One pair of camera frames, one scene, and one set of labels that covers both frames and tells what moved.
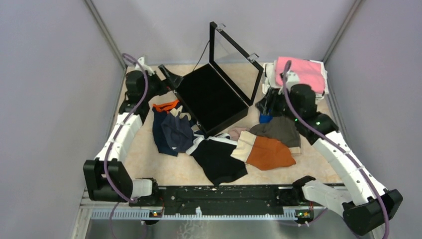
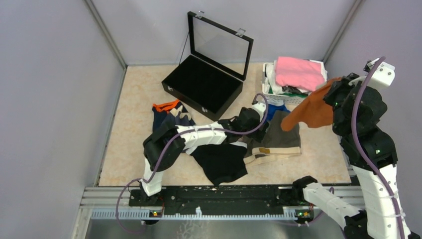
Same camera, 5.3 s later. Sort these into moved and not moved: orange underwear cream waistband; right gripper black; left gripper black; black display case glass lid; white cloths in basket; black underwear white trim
Moved: right gripper black; orange underwear cream waistband; left gripper black; black display case glass lid
Not moved: black underwear white trim; white cloths in basket
